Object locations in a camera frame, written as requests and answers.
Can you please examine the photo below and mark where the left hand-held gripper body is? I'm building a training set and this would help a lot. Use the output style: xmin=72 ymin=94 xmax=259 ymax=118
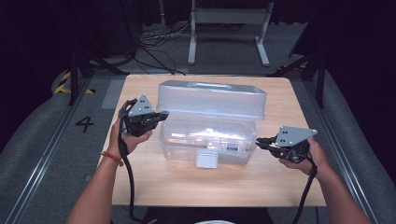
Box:
xmin=119 ymin=93 xmax=157 ymax=138

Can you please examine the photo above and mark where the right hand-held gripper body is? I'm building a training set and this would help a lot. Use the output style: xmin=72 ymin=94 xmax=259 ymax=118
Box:
xmin=273 ymin=125 xmax=318 ymax=164

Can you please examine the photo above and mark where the white box with blue label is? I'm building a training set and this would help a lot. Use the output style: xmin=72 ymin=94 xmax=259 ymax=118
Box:
xmin=201 ymin=139 xmax=243 ymax=154

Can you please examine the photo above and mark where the clear plastic storage box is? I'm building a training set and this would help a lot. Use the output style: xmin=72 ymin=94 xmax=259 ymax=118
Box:
xmin=156 ymin=79 xmax=268 ymax=170

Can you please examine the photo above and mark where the person's left hand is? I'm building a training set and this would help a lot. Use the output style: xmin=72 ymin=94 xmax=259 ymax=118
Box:
xmin=106 ymin=117 xmax=154 ymax=161

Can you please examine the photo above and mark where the person's right hand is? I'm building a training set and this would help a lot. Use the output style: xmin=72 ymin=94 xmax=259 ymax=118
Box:
xmin=278 ymin=137 xmax=332 ymax=177

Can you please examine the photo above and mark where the black stand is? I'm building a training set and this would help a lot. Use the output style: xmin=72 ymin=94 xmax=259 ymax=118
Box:
xmin=266 ymin=52 xmax=327 ymax=109
xmin=68 ymin=49 xmax=131 ymax=106

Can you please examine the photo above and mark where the yellow black floor tape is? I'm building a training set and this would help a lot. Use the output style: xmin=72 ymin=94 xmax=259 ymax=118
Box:
xmin=53 ymin=71 xmax=96 ymax=95

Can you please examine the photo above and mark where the white round object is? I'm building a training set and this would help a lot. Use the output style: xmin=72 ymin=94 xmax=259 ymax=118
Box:
xmin=193 ymin=219 xmax=229 ymax=224

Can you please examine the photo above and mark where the person's dark clothing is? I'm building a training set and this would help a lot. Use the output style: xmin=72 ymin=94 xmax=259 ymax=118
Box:
xmin=141 ymin=206 xmax=276 ymax=224

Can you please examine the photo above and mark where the grey metal stand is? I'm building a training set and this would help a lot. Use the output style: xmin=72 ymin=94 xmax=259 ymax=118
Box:
xmin=187 ymin=0 xmax=276 ymax=67

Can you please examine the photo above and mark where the red bracelet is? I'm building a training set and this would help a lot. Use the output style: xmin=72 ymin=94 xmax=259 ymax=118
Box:
xmin=99 ymin=150 xmax=125 ymax=168

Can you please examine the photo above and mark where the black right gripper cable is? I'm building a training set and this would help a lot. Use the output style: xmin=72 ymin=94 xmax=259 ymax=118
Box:
xmin=291 ymin=153 xmax=319 ymax=224

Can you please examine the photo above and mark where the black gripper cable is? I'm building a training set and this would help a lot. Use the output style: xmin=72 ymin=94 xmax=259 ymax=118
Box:
xmin=291 ymin=153 xmax=319 ymax=224
xmin=117 ymin=98 xmax=144 ymax=224

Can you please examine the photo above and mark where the metal floor rail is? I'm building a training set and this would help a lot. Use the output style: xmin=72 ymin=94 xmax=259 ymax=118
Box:
xmin=303 ymin=79 xmax=379 ymax=224
xmin=4 ymin=77 xmax=94 ymax=224

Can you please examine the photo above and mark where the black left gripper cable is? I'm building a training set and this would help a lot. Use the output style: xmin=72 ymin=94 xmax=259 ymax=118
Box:
xmin=117 ymin=98 xmax=144 ymax=224

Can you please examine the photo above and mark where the bundle of floor cables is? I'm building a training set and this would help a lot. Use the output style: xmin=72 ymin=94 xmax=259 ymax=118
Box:
xmin=135 ymin=22 xmax=191 ymax=77

